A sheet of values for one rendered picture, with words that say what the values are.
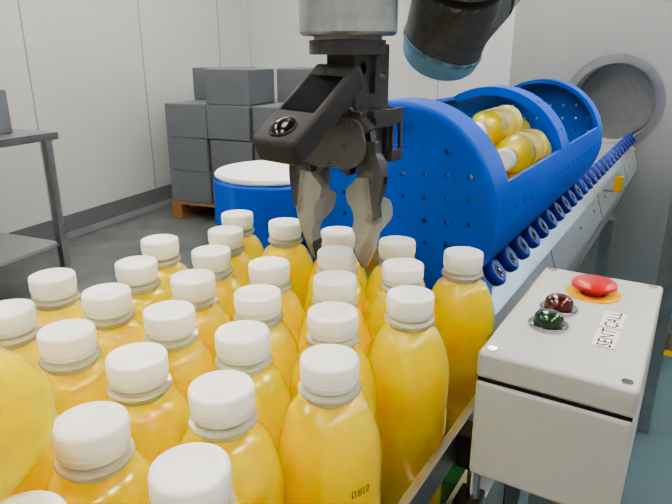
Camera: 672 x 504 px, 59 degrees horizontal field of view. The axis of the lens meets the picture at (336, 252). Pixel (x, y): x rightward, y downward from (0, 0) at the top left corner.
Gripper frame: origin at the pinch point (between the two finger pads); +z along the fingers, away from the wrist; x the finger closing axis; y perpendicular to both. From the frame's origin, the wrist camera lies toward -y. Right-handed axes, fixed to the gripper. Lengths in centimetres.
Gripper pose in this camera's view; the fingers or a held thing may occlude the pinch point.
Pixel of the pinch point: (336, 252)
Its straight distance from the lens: 59.3
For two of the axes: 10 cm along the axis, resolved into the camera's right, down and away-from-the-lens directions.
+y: 5.2, -2.7, 8.1
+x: -8.5, -1.6, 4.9
